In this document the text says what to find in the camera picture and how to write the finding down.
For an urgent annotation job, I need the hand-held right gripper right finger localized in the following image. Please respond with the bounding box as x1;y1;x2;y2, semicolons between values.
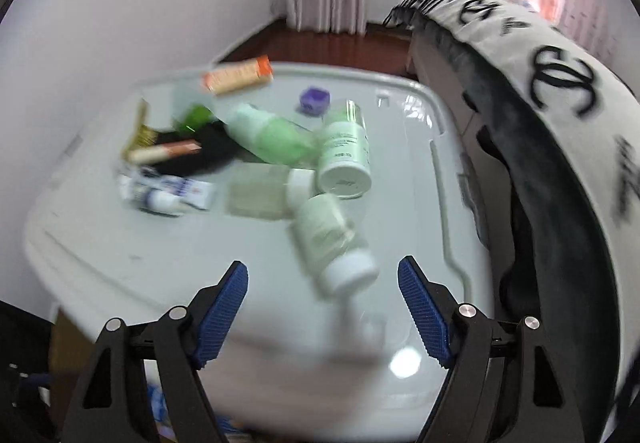
398;255;586;443

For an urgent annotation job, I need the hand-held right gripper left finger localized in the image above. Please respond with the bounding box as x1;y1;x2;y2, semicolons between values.
60;261;249;443

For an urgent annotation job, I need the clear pale green bottle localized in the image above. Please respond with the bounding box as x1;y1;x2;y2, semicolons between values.
224;163;317;222

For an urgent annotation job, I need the white tube blue print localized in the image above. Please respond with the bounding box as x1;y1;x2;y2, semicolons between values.
117;169;217;212

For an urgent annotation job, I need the brown cardboard box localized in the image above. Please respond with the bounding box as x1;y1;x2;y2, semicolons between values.
49;305;241;443

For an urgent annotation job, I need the black pouch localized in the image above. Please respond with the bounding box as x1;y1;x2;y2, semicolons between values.
149;120;243;178

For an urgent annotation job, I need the pale green labelled bottle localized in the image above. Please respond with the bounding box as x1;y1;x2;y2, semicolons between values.
316;99;374;200

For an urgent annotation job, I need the beige pink tube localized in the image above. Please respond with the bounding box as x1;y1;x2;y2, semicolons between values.
126;139;204;164

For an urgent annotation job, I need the light green bottle white cap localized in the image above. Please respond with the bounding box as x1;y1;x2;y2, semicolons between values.
224;103;319;170

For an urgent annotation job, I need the green translucent plastic piece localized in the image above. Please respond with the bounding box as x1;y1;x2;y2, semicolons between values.
172;104;217;134

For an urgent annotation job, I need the yellow hair clip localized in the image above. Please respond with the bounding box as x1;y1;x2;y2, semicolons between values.
121;98;162;162

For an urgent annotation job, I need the small purple box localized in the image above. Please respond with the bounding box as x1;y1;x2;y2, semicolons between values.
298;86;332;116

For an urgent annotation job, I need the grey plastic bin lid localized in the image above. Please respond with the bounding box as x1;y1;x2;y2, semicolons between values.
24;62;501;441

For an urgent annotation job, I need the black white printed blanket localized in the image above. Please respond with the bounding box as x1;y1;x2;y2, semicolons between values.
382;0;640;443

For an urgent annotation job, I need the orange cosmetic tube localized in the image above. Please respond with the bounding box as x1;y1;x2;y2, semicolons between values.
201;55;275;96

